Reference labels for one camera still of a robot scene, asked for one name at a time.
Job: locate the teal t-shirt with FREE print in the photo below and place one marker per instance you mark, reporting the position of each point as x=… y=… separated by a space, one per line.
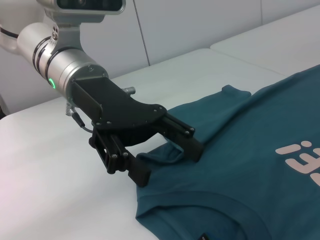
x=250 y=150

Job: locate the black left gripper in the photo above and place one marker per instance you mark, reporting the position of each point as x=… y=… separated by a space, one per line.
x=112 y=107

